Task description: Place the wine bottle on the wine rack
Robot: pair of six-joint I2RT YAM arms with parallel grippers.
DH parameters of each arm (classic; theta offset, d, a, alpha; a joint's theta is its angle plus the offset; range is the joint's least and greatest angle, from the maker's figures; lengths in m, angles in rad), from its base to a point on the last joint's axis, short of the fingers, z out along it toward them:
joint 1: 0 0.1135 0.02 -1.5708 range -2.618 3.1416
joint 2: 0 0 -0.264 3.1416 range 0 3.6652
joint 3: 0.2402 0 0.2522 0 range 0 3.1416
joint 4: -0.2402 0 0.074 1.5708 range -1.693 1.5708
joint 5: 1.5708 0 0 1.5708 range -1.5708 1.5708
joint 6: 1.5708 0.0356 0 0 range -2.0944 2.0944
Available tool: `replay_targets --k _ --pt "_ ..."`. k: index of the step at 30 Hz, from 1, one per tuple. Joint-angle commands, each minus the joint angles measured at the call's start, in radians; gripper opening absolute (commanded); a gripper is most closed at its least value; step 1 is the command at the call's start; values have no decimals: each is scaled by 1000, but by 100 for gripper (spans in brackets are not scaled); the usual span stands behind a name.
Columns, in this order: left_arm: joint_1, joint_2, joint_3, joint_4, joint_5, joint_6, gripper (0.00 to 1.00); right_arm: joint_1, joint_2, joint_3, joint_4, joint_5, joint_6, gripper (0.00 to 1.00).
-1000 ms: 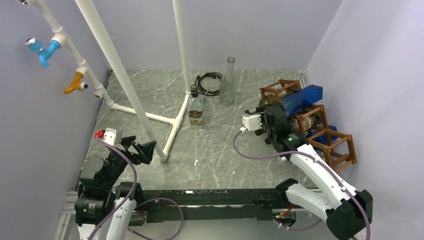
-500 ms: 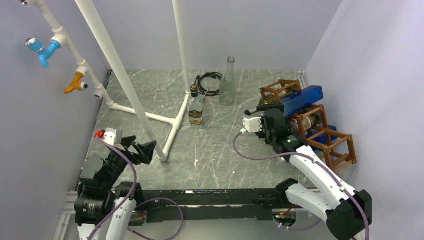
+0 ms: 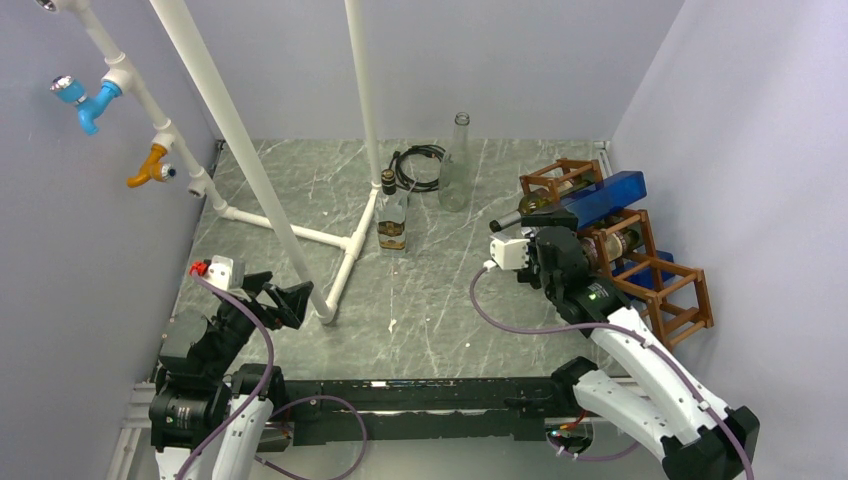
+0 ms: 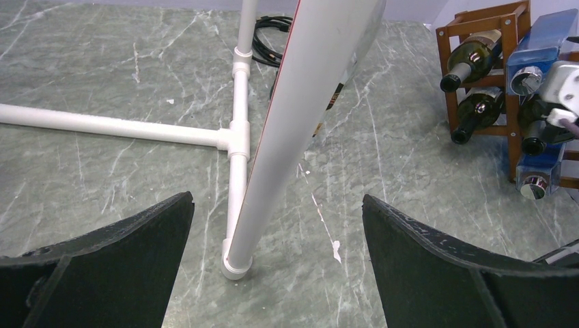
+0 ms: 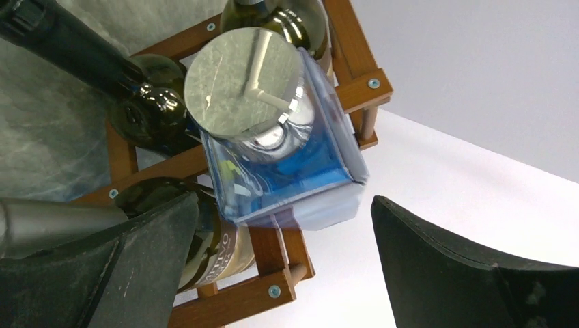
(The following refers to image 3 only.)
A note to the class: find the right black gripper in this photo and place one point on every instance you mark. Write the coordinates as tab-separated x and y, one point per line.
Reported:
560	215

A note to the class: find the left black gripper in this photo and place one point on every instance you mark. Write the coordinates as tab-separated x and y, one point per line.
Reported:
293	298

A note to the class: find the green wine bottle silver neck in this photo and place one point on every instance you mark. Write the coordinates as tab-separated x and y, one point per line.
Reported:
615	245

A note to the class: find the tall blue liquid bottle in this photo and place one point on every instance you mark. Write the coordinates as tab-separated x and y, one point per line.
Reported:
599	200

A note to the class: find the blue clear bottle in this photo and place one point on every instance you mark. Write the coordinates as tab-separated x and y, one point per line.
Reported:
645	278

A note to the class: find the tall clear glass bottle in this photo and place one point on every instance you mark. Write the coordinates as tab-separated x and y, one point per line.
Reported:
454	180

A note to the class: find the clear square liquor bottle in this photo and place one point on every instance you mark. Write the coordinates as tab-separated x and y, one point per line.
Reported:
391	206

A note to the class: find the dark green wine bottle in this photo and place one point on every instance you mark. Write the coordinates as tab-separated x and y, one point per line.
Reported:
528	204

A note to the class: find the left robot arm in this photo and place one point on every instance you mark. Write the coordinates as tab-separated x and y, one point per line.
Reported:
206	423

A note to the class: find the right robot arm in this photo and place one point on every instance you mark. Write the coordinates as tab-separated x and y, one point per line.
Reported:
691	431

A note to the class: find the brown wooden wine rack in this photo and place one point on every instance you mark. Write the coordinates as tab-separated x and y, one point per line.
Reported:
675	309

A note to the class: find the orange plastic faucet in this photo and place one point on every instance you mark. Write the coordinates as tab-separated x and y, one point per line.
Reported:
153	168

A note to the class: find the blue plastic faucet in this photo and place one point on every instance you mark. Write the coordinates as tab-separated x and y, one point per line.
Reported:
89	108

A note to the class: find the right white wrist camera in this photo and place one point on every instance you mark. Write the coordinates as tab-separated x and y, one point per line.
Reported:
509	253

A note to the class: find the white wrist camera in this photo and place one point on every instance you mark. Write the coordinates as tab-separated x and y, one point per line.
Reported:
509	253
222	272

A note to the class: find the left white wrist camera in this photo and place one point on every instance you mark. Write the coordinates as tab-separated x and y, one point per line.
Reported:
222	272

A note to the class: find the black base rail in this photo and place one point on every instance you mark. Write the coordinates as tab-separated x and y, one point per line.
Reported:
519	408

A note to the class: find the white PVC pipe frame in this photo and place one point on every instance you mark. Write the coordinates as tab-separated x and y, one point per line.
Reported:
183	33

